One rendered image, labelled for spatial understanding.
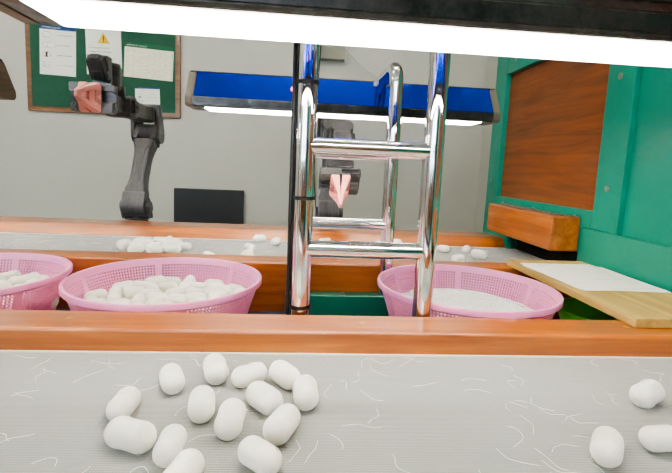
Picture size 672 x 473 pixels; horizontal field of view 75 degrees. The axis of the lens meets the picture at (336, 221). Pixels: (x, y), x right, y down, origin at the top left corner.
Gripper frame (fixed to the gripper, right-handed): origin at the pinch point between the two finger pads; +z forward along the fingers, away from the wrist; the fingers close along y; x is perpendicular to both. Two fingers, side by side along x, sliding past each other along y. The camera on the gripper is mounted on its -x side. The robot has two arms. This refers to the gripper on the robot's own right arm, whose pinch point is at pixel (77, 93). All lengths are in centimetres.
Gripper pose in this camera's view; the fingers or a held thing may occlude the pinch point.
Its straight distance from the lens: 115.6
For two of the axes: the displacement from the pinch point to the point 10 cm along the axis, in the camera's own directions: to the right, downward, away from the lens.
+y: 9.9, 0.3, 1.1
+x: -0.5, 9.9, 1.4
